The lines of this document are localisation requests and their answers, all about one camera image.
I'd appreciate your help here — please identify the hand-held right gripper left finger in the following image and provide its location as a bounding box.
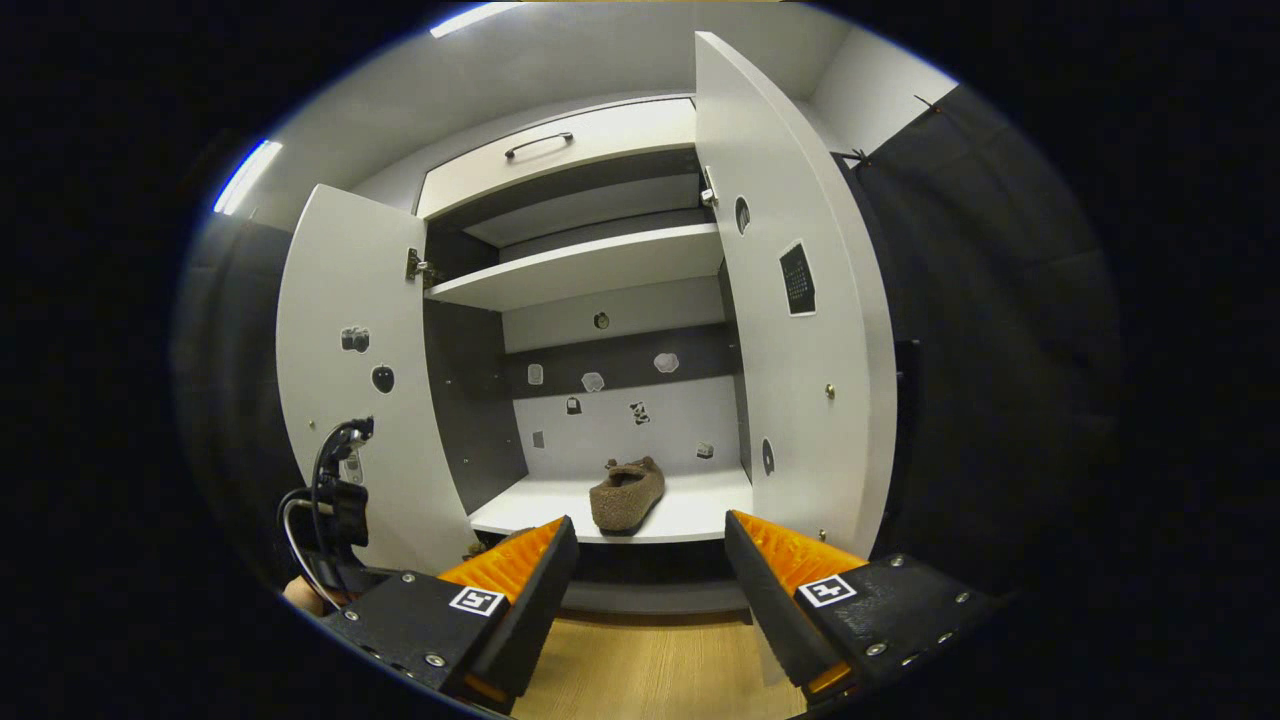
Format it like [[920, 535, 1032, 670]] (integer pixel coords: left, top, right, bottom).
[[318, 515, 581, 716]]

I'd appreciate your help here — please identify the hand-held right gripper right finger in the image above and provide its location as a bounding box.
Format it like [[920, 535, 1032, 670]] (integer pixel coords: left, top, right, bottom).
[[724, 510, 1006, 707]]

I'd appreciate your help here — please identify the brown fuzzy shoe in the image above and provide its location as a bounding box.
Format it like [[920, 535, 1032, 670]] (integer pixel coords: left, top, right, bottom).
[[589, 456, 667, 536]]

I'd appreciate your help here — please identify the white shoe cabinet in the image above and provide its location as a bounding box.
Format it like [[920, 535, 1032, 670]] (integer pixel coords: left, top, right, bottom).
[[415, 95, 756, 616]]

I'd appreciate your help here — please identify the white cabinet door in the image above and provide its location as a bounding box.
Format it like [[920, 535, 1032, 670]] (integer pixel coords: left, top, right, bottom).
[[275, 183, 476, 576], [693, 32, 898, 689]]

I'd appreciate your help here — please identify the white cabinet shelf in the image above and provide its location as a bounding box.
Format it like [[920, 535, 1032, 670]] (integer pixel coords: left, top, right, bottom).
[[425, 222, 724, 312], [468, 470, 753, 546]]

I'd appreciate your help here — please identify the white cabinet drawer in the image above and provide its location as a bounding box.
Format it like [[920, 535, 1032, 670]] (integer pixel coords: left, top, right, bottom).
[[415, 97, 698, 221]]

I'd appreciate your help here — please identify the ceiling light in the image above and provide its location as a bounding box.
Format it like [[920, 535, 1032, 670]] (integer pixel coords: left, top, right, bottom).
[[430, 2, 521, 39], [213, 140, 284, 216]]

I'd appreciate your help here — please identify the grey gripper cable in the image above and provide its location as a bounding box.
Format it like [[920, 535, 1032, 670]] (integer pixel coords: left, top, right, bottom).
[[280, 495, 346, 606]]

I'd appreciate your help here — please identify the black drawer handle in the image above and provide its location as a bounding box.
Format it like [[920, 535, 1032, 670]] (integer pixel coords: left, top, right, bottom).
[[504, 131, 575, 161]]

